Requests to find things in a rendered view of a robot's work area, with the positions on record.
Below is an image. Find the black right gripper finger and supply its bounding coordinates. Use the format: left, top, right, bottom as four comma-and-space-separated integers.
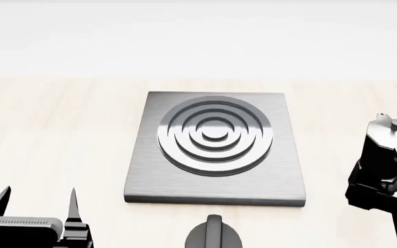
347, 159, 367, 185

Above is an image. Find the grey metal stove plate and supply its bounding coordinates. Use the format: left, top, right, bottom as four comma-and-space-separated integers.
123, 91, 307, 208

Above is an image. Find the dark grey stove knob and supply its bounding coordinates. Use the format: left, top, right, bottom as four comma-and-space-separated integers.
184, 214, 244, 248

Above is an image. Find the black and silver moka pot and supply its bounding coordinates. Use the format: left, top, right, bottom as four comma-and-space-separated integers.
362, 112, 397, 194

